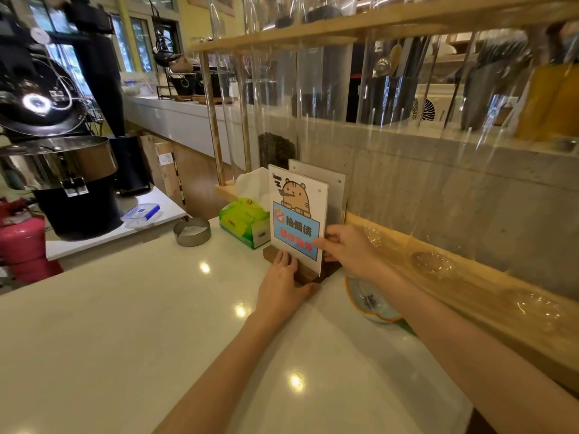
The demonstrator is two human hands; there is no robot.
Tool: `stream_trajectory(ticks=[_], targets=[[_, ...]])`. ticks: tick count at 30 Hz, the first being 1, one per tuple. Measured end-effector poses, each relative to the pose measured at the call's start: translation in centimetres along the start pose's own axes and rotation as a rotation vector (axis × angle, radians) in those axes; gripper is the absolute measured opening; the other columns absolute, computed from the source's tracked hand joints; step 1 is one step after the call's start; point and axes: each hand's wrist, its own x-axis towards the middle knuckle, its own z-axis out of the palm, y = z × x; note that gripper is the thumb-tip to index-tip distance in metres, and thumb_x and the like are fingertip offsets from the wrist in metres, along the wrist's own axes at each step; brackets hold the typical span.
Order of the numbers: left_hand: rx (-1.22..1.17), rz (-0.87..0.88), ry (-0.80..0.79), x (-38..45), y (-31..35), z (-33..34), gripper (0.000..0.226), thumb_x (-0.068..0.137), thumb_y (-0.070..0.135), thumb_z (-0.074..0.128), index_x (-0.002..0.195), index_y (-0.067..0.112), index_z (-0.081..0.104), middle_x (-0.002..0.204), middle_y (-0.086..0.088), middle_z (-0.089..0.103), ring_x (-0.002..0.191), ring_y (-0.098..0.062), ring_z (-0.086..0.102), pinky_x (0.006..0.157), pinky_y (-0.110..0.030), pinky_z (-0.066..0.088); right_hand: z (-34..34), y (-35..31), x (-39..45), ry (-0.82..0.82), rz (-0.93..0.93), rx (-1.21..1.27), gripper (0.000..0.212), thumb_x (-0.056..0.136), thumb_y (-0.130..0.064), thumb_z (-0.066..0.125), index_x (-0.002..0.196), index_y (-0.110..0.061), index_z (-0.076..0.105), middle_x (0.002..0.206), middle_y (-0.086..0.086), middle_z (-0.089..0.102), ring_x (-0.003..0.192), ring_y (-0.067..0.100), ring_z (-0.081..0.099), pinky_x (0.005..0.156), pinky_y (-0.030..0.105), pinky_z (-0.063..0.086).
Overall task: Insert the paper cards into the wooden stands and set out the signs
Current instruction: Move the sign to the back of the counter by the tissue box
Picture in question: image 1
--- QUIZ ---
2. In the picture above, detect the pink gas cylinder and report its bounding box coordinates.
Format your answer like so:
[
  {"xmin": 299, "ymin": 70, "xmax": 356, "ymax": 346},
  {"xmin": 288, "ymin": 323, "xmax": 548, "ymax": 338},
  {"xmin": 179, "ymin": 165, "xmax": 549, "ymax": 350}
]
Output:
[{"xmin": 0, "ymin": 197, "xmax": 64, "ymax": 285}]

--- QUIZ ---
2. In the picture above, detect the black iron kettle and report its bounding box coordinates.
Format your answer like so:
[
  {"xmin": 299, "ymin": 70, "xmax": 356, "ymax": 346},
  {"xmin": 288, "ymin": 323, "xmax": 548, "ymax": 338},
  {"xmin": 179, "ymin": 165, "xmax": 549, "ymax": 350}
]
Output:
[{"xmin": 151, "ymin": 36, "xmax": 180, "ymax": 68}]

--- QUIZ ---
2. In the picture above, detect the person's right forearm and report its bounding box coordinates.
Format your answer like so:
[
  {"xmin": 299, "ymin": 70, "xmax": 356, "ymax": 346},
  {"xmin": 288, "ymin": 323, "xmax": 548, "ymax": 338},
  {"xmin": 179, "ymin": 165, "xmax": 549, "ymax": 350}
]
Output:
[{"xmin": 370, "ymin": 266, "xmax": 579, "ymax": 434}]

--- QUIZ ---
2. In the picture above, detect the white low platform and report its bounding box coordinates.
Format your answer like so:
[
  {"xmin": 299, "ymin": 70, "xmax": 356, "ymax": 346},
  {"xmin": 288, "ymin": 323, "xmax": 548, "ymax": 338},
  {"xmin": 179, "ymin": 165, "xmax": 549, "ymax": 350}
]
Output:
[{"xmin": 45, "ymin": 184, "xmax": 189, "ymax": 262}]

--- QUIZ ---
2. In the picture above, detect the light wooden crate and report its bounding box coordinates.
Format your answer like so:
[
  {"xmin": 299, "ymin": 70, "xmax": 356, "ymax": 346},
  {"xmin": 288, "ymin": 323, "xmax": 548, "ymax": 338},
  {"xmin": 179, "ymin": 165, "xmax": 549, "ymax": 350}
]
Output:
[{"xmin": 139, "ymin": 133, "xmax": 186, "ymax": 209}]

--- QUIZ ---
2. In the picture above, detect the person's left forearm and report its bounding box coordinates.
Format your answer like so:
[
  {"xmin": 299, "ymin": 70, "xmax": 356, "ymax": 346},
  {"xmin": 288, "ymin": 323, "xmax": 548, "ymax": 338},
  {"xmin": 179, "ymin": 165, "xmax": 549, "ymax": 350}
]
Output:
[{"xmin": 153, "ymin": 307, "xmax": 295, "ymax": 434}]

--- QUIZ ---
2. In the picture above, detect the small black stove pot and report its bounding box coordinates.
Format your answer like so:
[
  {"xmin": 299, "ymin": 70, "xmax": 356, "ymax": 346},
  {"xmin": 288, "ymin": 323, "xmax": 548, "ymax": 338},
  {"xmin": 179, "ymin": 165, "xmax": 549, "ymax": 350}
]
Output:
[{"xmin": 169, "ymin": 72, "xmax": 198, "ymax": 96}]

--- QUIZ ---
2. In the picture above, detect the person's right hand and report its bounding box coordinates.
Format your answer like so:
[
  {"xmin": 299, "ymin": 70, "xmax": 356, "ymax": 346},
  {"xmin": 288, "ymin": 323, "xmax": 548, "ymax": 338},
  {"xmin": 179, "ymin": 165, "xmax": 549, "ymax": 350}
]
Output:
[{"xmin": 312, "ymin": 223, "xmax": 386, "ymax": 281}]

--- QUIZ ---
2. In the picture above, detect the long white bar ledge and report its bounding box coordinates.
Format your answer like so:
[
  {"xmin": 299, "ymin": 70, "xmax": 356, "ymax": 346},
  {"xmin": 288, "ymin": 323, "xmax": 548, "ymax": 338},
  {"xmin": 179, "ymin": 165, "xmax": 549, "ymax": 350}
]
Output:
[{"xmin": 122, "ymin": 94, "xmax": 247, "ymax": 170}]

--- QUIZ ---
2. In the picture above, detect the yellow bottle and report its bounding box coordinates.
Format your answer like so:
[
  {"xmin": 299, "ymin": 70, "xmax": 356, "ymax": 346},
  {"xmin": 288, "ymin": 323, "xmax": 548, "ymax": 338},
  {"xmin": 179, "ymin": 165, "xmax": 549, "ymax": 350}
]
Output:
[{"xmin": 515, "ymin": 63, "xmax": 579, "ymax": 140}]

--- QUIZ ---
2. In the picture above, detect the round metal ashtray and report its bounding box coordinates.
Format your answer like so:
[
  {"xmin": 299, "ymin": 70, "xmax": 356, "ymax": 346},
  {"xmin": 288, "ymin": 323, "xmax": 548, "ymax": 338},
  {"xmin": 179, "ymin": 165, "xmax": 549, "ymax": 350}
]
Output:
[{"xmin": 173, "ymin": 216, "xmax": 212, "ymax": 248}]

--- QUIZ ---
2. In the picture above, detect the black coffee roaster machine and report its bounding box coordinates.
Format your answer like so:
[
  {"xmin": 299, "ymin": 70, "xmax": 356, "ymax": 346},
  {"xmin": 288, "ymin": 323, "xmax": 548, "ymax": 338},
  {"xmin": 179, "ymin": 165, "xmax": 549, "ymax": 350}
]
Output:
[{"xmin": 0, "ymin": 0, "xmax": 119, "ymax": 242}]

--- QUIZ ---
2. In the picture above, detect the cartoon tiger sign panel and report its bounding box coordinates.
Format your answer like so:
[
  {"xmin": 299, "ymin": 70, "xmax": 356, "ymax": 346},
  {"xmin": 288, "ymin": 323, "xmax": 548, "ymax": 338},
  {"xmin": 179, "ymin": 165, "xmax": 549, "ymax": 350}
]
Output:
[{"xmin": 267, "ymin": 164, "xmax": 330, "ymax": 277}]

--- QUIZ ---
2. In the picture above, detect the green tissue box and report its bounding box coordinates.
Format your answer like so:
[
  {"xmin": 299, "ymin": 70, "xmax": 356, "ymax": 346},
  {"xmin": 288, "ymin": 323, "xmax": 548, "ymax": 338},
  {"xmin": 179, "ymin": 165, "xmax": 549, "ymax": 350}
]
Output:
[{"xmin": 218, "ymin": 166, "xmax": 272, "ymax": 250}]

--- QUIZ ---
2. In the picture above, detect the black chaff collector tower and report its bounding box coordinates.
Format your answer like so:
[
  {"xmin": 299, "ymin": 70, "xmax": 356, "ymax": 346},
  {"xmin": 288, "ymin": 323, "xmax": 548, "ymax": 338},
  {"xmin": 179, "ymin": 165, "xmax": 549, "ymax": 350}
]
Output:
[{"xmin": 63, "ymin": 0, "xmax": 153, "ymax": 197}]

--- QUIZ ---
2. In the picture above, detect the large black stove pot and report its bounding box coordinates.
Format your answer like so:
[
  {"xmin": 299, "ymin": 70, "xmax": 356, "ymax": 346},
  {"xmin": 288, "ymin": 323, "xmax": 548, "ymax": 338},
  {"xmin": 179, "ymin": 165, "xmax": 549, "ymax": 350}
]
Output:
[{"xmin": 194, "ymin": 69, "xmax": 234, "ymax": 99}]

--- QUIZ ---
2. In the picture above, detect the clear box with blue lid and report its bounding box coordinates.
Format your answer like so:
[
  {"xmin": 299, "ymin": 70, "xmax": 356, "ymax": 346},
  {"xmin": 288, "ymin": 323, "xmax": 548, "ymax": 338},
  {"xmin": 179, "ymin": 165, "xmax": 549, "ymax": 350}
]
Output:
[{"xmin": 120, "ymin": 203, "xmax": 163, "ymax": 229}]

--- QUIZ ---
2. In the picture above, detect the person's left hand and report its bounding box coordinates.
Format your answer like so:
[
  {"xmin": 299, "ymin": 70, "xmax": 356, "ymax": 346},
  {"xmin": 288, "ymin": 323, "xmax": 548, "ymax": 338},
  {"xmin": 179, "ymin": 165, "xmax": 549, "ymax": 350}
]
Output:
[{"xmin": 254, "ymin": 250, "xmax": 320, "ymax": 330}]

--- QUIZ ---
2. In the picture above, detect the window with white frame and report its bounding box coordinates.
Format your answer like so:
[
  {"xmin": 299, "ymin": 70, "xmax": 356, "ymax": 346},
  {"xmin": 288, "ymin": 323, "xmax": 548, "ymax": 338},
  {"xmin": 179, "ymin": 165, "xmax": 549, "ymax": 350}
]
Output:
[{"xmin": 17, "ymin": 0, "xmax": 154, "ymax": 98}]

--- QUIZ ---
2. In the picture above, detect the wooden sign base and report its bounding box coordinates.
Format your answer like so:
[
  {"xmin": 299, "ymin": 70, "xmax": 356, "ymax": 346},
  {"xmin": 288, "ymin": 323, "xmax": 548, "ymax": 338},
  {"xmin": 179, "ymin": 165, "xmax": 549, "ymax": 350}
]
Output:
[{"xmin": 263, "ymin": 245, "xmax": 343, "ymax": 285}]

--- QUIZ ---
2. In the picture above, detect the wooden tube rack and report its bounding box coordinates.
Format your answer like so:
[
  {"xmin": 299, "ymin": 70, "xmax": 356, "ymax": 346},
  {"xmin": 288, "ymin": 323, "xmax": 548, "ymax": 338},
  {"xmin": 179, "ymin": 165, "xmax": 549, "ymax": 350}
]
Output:
[{"xmin": 188, "ymin": 0, "xmax": 579, "ymax": 394}]

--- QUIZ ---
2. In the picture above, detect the orange rimmed glass dish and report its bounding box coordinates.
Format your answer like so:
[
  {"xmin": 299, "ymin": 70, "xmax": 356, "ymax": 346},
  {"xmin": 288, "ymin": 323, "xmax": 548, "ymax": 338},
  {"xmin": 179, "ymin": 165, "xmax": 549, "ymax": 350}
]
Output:
[{"xmin": 344, "ymin": 275, "xmax": 403, "ymax": 324}]

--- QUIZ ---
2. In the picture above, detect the row of clear glass tubes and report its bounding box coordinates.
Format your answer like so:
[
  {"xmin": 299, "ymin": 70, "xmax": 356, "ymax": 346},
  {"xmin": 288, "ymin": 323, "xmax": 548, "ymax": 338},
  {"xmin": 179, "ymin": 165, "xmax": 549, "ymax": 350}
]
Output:
[{"xmin": 206, "ymin": 0, "xmax": 579, "ymax": 308}]

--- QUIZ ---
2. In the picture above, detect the white text sign panel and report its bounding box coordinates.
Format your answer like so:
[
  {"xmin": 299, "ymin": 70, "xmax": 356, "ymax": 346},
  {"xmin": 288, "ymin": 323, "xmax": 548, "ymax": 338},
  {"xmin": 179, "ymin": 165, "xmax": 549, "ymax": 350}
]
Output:
[{"xmin": 288, "ymin": 159, "xmax": 347, "ymax": 227}]

